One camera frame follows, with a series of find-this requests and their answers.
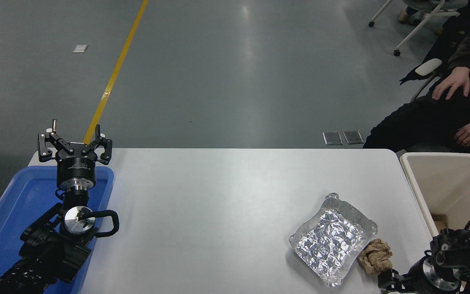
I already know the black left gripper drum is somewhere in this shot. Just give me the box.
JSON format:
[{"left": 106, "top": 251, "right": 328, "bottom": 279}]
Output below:
[{"left": 57, "top": 153, "right": 98, "bottom": 189}]

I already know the silver foil tray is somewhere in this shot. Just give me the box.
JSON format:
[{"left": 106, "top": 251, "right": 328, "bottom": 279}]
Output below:
[{"left": 289, "top": 193, "right": 378, "bottom": 287}]

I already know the metal floor plate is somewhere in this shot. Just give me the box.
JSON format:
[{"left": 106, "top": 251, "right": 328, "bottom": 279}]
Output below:
[
  {"left": 323, "top": 131, "right": 343, "bottom": 145},
  {"left": 343, "top": 130, "right": 364, "bottom": 145}
]

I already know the person's right hand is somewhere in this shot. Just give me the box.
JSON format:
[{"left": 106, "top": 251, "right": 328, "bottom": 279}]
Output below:
[{"left": 432, "top": 67, "right": 470, "bottom": 100}]

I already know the blue plastic tray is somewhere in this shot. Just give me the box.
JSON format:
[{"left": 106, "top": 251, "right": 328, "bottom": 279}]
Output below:
[{"left": 0, "top": 165, "right": 115, "bottom": 294}]

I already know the crumpled tan paper ball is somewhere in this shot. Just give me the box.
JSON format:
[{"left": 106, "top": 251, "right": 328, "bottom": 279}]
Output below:
[{"left": 358, "top": 239, "right": 393, "bottom": 275}]

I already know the person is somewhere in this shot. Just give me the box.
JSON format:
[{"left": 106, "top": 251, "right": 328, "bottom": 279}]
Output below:
[
  {"left": 364, "top": 0, "right": 470, "bottom": 158},
  {"left": 398, "top": 0, "right": 469, "bottom": 24}
]

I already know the white wheeled office chair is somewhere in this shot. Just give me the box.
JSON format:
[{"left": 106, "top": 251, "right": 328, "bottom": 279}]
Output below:
[{"left": 368, "top": 0, "right": 461, "bottom": 57}]

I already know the large pale plastic bin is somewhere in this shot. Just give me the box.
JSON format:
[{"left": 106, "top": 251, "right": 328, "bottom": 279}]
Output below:
[{"left": 400, "top": 152, "right": 470, "bottom": 239}]

